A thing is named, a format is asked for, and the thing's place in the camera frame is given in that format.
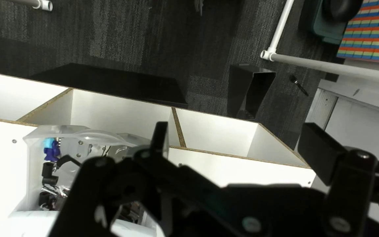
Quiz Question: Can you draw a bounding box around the white pipe frame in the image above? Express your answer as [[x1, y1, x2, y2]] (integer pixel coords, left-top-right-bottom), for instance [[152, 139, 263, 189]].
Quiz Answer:
[[260, 0, 379, 84]]

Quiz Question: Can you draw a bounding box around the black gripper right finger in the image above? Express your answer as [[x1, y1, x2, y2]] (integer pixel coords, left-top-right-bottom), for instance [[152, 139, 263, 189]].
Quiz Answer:
[[298, 122, 379, 237]]

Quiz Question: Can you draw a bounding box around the clear top drawer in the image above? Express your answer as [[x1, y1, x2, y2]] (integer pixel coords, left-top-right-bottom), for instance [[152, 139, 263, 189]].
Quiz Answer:
[[23, 123, 165, 237]]

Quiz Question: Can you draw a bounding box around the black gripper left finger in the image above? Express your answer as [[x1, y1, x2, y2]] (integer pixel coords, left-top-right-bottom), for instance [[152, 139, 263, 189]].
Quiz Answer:
[[49, 121, 226, 237]]

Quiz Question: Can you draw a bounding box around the white shelf cabinet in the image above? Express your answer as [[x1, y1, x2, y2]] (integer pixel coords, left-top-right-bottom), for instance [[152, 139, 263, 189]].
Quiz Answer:
[[0, 75, 316, 237]]

